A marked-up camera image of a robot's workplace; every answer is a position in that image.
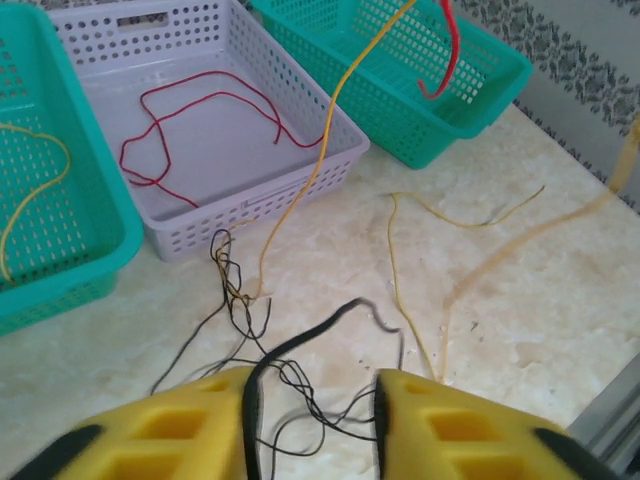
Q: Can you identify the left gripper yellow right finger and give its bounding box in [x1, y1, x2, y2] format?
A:
[373, 367, 625, 480]

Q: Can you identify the aluminium side rail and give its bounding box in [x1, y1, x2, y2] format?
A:
[567, 358, 640, 457]

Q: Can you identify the yellow wire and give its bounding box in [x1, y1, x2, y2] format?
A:
[255, 0, 419, 301]
[387, 185, 547, 379]
[439, 122, 640, 386]
[0, 122, 72, 287]

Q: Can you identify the black wire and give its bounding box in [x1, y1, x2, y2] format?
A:
[252, 357, 381, 457]
[209, 228, 274, 361]
[242, 297, 406, 480]
[149, 294, 261, 396]

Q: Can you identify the lilac plastic basket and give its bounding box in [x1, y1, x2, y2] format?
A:
[49, 0, 371, 262]

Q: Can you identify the teal plastic basket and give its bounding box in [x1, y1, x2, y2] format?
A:
[0, 2, 146, 336]
[249, 0, 534, 170]

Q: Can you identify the red wire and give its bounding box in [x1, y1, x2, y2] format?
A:
[119, 91, 284, 209]
[139, 71, 326, 150]
[417, 0, 460, 102]

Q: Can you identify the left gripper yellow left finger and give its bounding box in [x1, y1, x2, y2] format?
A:
[9, 364, 262, 480]

